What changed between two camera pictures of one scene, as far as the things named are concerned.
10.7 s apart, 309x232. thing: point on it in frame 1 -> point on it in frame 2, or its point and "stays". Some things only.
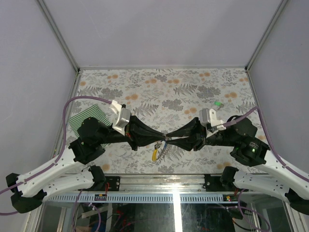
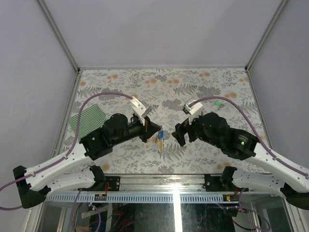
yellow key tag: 154,155 -> 161,146
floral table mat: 164,100 stays
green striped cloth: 95,112 stays
